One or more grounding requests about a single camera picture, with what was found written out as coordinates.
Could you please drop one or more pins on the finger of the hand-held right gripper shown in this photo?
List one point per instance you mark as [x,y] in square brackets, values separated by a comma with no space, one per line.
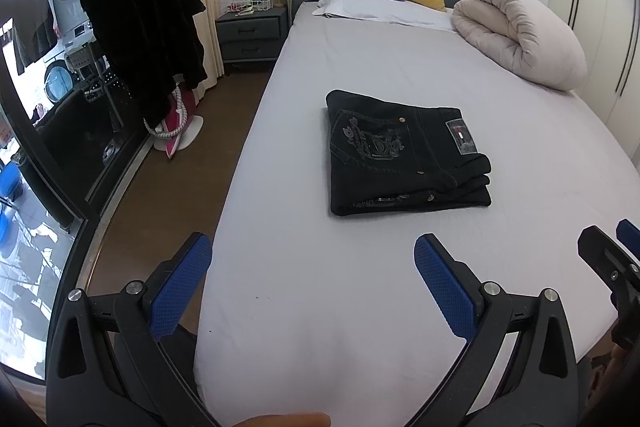
[607,257]
[630,234]

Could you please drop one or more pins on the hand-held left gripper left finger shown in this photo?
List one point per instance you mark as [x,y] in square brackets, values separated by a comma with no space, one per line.
[180,289]

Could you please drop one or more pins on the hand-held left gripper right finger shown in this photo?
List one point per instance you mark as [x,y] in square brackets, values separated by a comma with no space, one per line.
[445,289]

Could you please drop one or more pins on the black pants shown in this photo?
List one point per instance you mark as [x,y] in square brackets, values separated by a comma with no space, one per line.
[400,152]

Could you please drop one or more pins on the person's left hand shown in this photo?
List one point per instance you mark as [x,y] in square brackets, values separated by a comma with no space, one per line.
[285,421]

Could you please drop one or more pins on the bed with white sheet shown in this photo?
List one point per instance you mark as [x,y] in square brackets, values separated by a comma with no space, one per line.
[350,267]

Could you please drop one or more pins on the pink and white garment steamer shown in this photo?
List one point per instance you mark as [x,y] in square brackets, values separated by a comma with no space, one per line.
[175,127]

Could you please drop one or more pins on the glass sliding door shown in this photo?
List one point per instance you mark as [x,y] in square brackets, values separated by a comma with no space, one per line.
[45,147]

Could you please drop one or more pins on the blue plastic basin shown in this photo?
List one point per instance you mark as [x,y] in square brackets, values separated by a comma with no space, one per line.
[10,182]

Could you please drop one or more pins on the rolled beige duvet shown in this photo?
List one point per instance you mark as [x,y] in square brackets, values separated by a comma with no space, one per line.
[520,37]

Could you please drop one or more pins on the metal drying rack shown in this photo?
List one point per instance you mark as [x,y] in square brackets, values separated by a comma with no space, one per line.
[97,77]

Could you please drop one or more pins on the dark grey nightstand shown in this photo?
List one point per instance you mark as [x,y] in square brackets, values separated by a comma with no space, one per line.
[250,37]

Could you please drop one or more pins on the black hanging garment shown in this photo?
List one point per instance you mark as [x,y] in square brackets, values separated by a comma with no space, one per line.
[145,22]

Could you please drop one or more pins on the white pillow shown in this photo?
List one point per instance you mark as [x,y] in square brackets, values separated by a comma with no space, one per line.
[380,9]

